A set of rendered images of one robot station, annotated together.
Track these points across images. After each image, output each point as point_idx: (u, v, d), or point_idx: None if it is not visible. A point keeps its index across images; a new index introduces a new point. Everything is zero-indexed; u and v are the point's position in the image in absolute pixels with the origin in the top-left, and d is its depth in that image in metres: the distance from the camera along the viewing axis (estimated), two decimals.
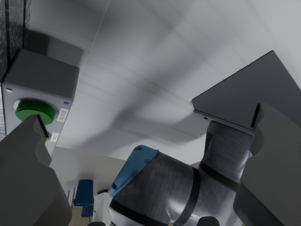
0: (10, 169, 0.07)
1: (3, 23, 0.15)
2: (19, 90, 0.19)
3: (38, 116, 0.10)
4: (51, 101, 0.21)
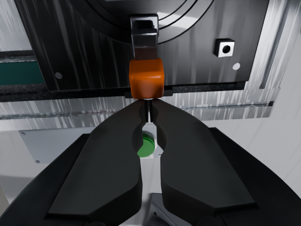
0: (110, 141, 0.08)
1: (204, 114, 0.27)
2: None
3: (145, 102, 0.11)
4: (158, 148, 0.28)
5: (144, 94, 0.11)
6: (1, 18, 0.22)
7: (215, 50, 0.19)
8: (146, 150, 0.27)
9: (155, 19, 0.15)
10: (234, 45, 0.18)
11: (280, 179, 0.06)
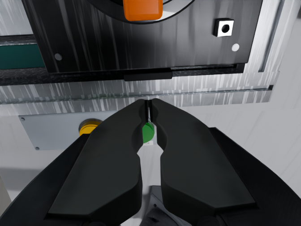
0: (110, 141, 0.08)
1: (203, 99, 0.27)
2: None
3: (145, 102, 0.11)
4: None
5: (139, 8, 0.09)
6: (0, 1, 0.22)
7: (214, 31, 0.19)
8: (146, 135, 0.27)
9: None
10: (233, 23, 0.18)
11: (280, 179, 0.06)
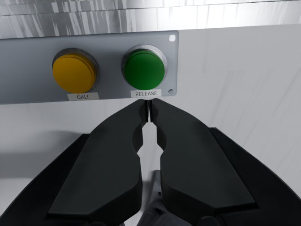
0: (110, 141, 0.08)
1: (236, 24, 0.18)
2: (175, 48, 0.18)
3: (145, 102, 0.11)
4: (169, 78, 0.19)
5: None
6: None
7: None
8: (152, 76, 0.18)
9: None
10: None
11: (280, 179, 0.06)
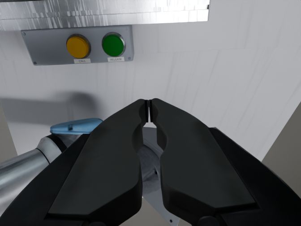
0: (110, 141, 0.08)
1: (161, 22, 0.36)
2: (128, 34, 0.35)
3: (145, 102, 0.11)
4: (127, 50, 0.37)
5: None
6: None
7: None
8: (117, 48, 0.35)
9: None
10: None
11: (280, 179, 0.06)
